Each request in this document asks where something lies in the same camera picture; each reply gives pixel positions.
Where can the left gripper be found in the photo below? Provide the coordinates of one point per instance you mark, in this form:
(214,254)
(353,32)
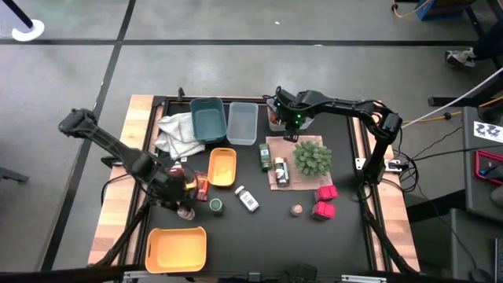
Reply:
(173,188)

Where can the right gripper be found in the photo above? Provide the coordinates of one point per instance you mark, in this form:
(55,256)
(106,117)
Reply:
(292,110)

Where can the green-lidded spice jar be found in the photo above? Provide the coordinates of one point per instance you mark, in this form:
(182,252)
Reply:
(216,206)

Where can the brown-capped spice jar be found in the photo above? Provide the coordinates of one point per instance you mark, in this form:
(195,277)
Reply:
(281,171)

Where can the pink cube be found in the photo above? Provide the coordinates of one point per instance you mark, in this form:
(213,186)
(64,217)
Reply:
(323,210)

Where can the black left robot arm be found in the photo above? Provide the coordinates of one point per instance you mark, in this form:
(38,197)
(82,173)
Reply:
(110,143)

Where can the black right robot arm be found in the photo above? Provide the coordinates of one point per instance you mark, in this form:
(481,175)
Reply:
(353,106)

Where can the clear plastic bin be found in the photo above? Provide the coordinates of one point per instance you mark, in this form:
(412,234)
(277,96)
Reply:
(275,127)

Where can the orange taco seasoning packet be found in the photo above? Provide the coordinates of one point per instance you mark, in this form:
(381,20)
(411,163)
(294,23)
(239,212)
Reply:
(202,186)

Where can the green potted plant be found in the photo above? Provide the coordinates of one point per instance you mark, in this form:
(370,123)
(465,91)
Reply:
(312,159)

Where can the green-labelled spice bottle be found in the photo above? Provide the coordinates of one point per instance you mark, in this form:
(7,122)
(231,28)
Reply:
(265,156)

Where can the large yellow plastic bin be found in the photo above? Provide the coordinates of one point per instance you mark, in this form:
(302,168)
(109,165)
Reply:
(175,250)

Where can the frosted translucent plastic bin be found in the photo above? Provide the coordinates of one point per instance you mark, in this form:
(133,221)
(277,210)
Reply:
(241,123)

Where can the small yellow plastic bin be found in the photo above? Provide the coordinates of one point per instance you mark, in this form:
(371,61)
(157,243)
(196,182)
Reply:
(222,167)

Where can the white-capped spice jar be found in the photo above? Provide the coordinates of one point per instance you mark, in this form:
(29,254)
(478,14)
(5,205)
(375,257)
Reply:
(247,198)

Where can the white waffle cloth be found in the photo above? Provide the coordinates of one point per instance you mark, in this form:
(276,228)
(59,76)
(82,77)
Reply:
(177,133)

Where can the teal plastic bin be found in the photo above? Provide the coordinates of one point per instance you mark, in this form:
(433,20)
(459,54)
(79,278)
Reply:
(207,120)

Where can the black table clamp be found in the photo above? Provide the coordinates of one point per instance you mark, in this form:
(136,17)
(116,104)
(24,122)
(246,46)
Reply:
(181,94)

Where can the dark floor stand foot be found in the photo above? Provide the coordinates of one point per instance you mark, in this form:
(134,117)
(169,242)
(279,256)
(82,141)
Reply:
(13,175)

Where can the person's shoe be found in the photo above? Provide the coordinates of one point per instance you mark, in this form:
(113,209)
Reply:
(460,57)

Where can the black side desk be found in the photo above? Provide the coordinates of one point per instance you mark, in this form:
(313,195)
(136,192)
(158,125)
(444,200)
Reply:
(471,188)

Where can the blue box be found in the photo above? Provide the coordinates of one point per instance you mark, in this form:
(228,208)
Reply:
(436,9)

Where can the white marker sheet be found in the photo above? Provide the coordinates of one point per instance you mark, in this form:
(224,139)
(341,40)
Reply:
(487,131)

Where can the red-framed device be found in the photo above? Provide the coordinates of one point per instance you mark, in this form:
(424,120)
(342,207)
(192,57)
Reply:
(487,167)

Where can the person's leg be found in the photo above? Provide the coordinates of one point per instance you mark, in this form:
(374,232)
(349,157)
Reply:
(489,43)

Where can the white stand base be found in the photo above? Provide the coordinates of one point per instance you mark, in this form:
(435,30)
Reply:
(29,34)

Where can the black stand pole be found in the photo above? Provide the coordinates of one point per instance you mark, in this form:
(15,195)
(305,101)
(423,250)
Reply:
(17,15)

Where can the black table frame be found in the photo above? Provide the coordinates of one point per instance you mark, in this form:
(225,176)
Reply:
(173,100)

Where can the silver bracket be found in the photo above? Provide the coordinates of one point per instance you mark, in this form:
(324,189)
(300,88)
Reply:
(363,279)

